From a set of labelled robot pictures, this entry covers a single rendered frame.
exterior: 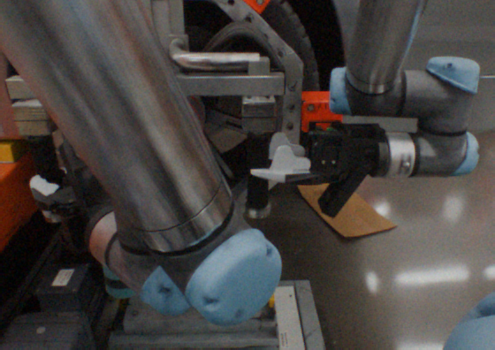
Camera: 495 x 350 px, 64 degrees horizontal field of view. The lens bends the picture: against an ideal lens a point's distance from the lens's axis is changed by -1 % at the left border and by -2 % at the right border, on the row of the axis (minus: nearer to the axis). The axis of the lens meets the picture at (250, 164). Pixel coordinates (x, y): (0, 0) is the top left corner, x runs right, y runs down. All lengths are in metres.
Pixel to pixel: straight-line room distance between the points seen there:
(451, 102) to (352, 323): 1.06
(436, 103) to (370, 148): 0.12
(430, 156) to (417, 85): 0.12
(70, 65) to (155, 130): 0.05
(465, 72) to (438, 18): 0.42
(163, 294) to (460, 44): 0.89
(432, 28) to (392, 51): 0.53
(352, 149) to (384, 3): 0.26
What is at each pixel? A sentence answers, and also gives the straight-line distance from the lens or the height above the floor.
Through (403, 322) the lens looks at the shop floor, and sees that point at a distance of 1.62.
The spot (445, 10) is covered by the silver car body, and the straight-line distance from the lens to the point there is 1.06.
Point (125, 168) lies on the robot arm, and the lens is 0.24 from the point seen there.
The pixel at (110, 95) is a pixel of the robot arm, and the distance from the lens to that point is 0.21.
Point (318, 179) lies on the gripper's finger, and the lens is 0.62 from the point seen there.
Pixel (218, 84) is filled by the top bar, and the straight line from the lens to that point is 0.62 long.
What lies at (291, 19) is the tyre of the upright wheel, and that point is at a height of 1.04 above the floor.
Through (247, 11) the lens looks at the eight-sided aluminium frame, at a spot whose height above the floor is 1.06.
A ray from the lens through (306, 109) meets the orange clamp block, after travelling 0.84.
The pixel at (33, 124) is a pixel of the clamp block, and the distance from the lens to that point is 0.68.
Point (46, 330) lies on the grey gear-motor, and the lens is 1.06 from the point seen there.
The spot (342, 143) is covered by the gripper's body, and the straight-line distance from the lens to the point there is 0.62.
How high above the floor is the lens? 1.12
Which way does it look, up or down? 25 degrees down
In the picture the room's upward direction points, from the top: straight up
